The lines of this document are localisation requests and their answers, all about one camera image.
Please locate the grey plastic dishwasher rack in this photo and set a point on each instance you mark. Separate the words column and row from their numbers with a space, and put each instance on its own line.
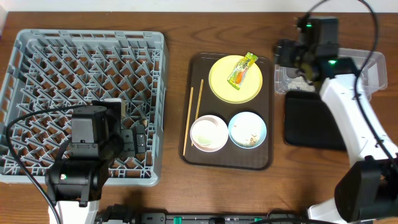
column 51, row 70

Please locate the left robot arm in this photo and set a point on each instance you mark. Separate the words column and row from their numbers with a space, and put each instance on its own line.
column 75, row 180

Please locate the wooden chopstick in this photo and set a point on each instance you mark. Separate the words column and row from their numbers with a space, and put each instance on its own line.
column 188, row 120
column 198, row 100

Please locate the clear plastic bin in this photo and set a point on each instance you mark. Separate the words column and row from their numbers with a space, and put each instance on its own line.
column 374, row 75

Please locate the light blue bowl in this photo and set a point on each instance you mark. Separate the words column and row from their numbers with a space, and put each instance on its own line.
column 247, row 130

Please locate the crumpled white tissue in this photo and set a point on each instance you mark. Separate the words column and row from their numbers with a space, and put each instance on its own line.
column 300, row 84

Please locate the black rail with green clips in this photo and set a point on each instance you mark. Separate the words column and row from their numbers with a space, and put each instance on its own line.
column 126, row 214

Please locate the black rectangular tray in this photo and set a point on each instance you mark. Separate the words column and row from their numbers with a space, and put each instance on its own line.
column 309, row 123

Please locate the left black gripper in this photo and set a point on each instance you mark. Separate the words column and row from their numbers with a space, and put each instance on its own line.
column 137, row 142

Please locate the yellow round plate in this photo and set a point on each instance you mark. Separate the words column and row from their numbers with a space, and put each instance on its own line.
column 219, row 85

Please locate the left wooden chopstick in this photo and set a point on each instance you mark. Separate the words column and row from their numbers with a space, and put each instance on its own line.
column 188, row 120

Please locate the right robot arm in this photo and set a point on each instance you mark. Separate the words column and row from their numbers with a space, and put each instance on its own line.
column 338, row 114

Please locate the right wooden chopstick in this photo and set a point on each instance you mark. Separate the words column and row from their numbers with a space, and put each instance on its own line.
column 198, row 100

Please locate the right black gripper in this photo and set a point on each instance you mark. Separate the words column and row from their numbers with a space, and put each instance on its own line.
column 282, row 50

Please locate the pink white bowl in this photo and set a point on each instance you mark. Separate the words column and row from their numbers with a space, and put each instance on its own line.
column 209, row 133

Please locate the dark brown serving tray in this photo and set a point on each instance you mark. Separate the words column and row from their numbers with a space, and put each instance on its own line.
column 230, row 156

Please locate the green orange snack wrapper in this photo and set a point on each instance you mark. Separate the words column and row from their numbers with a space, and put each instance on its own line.
column 238, row 74

